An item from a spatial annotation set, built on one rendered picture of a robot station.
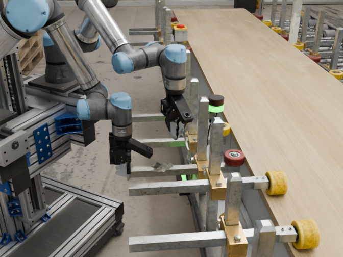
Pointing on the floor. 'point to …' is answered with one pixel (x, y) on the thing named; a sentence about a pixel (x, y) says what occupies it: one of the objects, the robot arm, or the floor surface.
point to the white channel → (295, 21)
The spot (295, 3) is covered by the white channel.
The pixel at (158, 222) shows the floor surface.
